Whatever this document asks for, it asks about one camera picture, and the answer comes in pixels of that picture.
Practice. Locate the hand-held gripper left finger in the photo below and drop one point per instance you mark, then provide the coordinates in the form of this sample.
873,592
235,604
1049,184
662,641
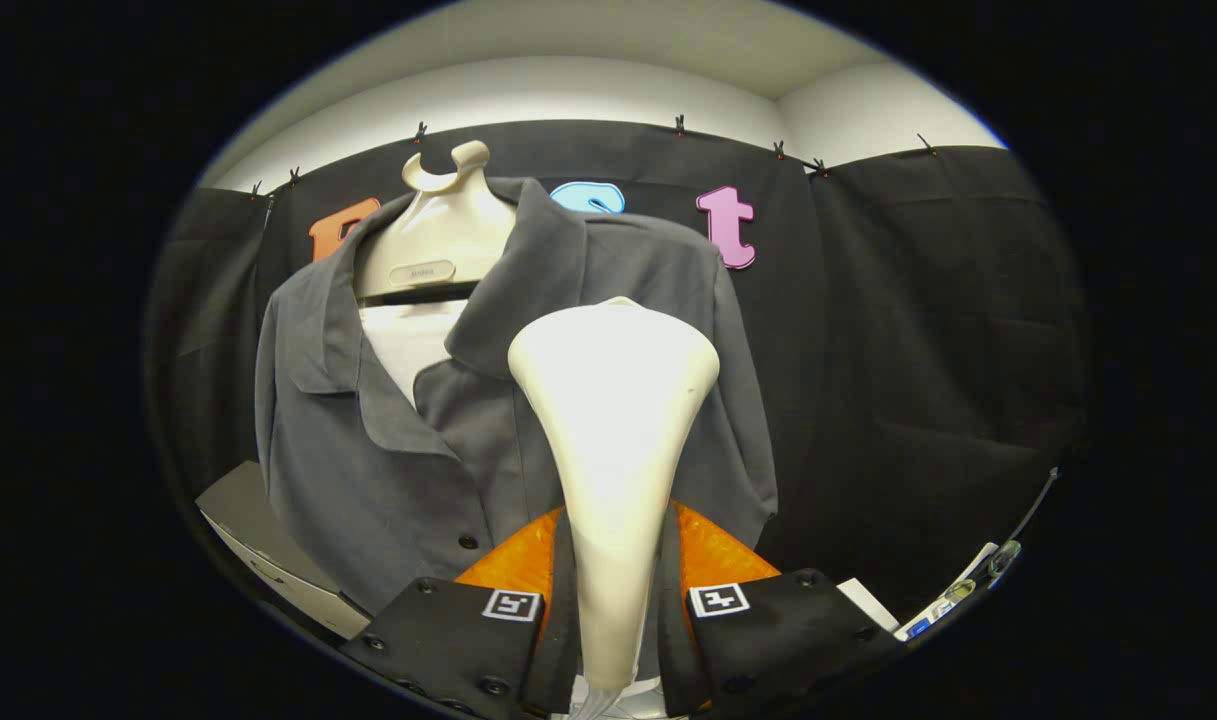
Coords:
565,610

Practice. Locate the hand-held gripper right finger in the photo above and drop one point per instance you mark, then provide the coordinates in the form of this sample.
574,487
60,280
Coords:
668,615

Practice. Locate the white garment steamer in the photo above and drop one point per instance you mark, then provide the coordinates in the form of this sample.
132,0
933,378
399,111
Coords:
613,430

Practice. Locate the grey button shirt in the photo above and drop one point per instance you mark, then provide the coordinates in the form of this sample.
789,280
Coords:
368,480

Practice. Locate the white flat panel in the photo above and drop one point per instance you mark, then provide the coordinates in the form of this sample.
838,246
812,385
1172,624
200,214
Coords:
865,603

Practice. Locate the white tray with small items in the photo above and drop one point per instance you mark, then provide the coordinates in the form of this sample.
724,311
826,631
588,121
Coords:
953,595

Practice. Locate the grey drawer cabinet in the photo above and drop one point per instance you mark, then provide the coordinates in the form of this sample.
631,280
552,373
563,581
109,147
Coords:
243,500

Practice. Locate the black upright stand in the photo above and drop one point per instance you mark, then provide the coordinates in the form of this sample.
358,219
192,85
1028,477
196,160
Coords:
1038,500

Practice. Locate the cream mannequin hanger stand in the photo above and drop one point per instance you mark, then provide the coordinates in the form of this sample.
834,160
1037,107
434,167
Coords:
438,230

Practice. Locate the row of black clips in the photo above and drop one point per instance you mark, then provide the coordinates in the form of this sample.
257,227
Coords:
420,131

